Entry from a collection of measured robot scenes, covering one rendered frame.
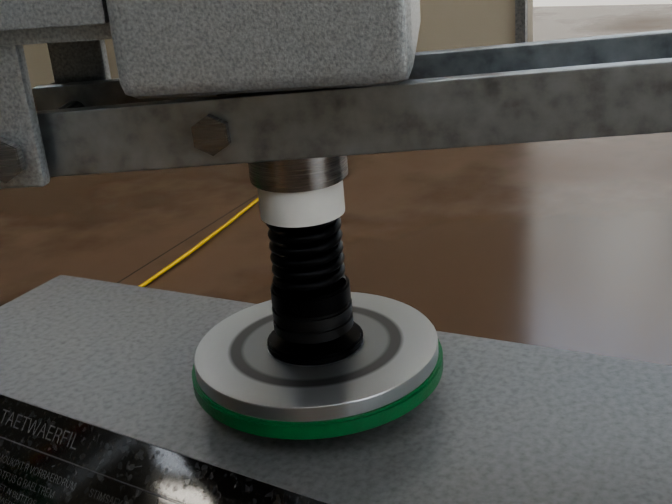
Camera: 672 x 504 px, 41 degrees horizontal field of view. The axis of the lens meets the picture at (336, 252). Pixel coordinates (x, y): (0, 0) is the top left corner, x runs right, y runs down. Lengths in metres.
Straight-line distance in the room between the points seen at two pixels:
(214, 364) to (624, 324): 2.05
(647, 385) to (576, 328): 1.85
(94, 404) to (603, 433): 0.45
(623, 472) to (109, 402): 0.45
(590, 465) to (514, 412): 0.09
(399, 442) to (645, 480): 0.19
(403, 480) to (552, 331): 1.98
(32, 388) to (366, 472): 0.36
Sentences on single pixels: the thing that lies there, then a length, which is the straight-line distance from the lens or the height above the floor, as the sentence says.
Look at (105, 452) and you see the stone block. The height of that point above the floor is 0.79.
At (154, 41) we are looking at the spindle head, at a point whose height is 1.14.
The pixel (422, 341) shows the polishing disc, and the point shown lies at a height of 0.86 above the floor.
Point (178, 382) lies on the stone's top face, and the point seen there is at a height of 0.80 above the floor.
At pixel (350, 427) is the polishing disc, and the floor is 0.84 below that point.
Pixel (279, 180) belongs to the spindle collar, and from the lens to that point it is 0.69.
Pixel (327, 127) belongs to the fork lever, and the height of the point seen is 1.07.
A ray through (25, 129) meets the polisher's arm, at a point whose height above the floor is 1.08.
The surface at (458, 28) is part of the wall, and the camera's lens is 5.72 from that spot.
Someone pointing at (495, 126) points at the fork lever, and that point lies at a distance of 0.65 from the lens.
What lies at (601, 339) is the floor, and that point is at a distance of 2.63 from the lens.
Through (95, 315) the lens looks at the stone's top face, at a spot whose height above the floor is 0.80.
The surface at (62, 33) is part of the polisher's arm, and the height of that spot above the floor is 1.15.
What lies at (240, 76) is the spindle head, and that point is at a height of 1.12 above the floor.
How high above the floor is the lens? 1.23
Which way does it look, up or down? 22 degrees down
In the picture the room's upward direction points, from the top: 5 degrees counter-clockwise
